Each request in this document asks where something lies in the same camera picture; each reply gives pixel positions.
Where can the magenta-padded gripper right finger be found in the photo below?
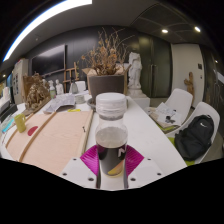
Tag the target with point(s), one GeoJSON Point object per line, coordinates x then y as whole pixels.
{"type": "Point", "coordinates": [135, 160]}

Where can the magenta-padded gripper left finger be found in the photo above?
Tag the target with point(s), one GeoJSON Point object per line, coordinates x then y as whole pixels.
{"type": "Point", "coordinates": [88, 160]}

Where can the white-capped dark drink bottle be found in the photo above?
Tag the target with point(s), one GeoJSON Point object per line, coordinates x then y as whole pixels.
{"type": "Point", "coordinates": [111, 133]}

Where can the beige canvas mat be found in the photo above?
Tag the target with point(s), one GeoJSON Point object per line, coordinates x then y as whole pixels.
{"type": "Point", "coordinates": [56, 136]}

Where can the yellow marker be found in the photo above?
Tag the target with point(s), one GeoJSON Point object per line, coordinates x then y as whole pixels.
{"type": "Point", "coordinates": [74, 110]}

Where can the papers on chair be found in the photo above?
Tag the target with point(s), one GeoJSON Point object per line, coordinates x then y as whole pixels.
{"type": "Point", "coordinates": [163, 115]}

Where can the grey plant saucer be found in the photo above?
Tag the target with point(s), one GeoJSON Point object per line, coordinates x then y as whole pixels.
{"type": "Point", "coordinates": [91, 104]}

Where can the small grey-white cup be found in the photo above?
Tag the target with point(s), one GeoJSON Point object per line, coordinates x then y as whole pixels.
{"type": "Point", "coordinates": [80, 99]}

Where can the flat round red coaster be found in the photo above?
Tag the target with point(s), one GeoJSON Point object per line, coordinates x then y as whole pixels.
{"type": "Point", "coordinates": [32, 130]}

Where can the open grey newspaper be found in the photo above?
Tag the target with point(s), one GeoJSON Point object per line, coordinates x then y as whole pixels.
{"type": "Point", "coordinates": [61, 101]}

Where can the black backpack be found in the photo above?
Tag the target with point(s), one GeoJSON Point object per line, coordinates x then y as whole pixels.
{"type": "Point", "coordinates": [195, 136]}

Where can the grey kettle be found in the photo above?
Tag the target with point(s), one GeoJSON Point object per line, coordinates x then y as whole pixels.
{"type": "Point", "coordinates": [73, 88]}

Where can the white plastic chair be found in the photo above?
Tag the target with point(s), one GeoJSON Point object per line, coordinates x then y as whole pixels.
{"type": "Point", "coordinates": [180, 100]}
{"type": "Point", "coordinates": [208, 109]}
{"type": "Point", "coordinates": [81, 86]}

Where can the dried plant in dark pot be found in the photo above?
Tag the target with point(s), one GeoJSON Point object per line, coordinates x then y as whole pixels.
{"type": "Point", "coordinates": [106, 85]}

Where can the white green spray bottle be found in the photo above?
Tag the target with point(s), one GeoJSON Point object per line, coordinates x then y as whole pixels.
{"type": "Point", "coordinates": [52, 91]}

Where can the lime green mug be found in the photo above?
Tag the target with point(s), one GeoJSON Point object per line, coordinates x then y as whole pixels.
{"type": "Point", "coordinates": [20, 122]}

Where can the golden sculpture on brown board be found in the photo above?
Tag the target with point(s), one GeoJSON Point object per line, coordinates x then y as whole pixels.
{"type": "Point", "coordinates": [35, 95]}

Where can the white plaster statue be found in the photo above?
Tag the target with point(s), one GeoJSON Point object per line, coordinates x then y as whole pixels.
{"type": "Point", "coordinates": [135, 75]}

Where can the brown cardboard box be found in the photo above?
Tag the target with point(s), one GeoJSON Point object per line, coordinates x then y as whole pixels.
{"type": "Point", "coordinates": [87, 71]}

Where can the wooden easel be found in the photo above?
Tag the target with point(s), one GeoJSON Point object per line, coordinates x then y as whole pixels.
{"type": "Point", "coordinates": [70, 70]}

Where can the wooden figure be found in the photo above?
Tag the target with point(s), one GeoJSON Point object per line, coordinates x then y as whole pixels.
{"type": "Point", "coordinates": [190, 85]}

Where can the black flat box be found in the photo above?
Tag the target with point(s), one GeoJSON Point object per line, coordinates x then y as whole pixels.
{"type": "Point", "coordinates": [6, 111]}

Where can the long ceiling light strip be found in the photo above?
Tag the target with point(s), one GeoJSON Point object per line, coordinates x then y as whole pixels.
{"type": "Point", "coordinates": [33, 23]}

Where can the black wall screen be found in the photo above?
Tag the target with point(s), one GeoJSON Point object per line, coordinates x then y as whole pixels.
{"type": "Point", "coordinates": [48, 60]}

